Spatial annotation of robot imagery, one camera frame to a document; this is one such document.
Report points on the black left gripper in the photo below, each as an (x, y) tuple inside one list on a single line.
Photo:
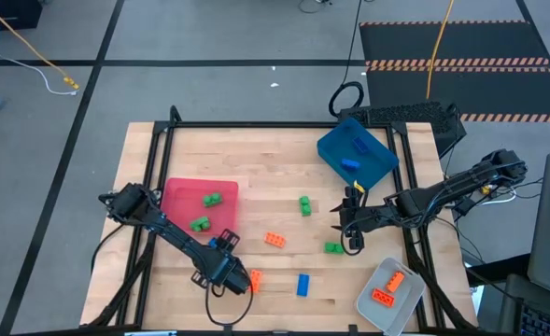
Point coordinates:
[(221, 270)]

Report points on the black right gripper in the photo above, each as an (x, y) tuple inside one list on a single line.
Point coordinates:
[(356, 217)]

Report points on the green toy brick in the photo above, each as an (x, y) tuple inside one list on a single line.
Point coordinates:
[(213, 200), (200, 224), (305, 205), (334, 247)]

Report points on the orange toy brick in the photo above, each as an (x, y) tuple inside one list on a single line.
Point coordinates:
[(257, 281), (396, 281), (383, 297), (274, 239)]

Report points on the blue toy brick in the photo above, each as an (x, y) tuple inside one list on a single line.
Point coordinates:
[(361, 144), (303, 284), (213, 242), (350, 163)]

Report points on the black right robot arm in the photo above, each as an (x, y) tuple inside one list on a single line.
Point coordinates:
[(442, 189)]

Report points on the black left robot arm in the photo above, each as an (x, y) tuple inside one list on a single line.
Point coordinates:
[(172, 233)]

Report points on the blue plastic bin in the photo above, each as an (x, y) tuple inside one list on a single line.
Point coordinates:
[(377, 161)]

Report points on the translucent pink plastic bin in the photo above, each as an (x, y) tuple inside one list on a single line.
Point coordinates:
[(181, 200)]

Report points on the light grey plastic tray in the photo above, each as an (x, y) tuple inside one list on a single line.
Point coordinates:
[(398, 315)]

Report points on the yellow connector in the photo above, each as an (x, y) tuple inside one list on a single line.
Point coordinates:
[(485, 189)]

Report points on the black mat with striped edge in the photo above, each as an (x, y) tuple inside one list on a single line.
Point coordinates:
[(489, 93), (442, 42)]

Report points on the dark laptop with keyboard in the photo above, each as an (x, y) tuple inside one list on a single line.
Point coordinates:
[(545, 322)]

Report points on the black box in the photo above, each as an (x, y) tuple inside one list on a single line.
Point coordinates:
[(4, 14)]

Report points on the black table frame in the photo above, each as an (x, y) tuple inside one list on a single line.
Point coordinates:
[(279, 124)]

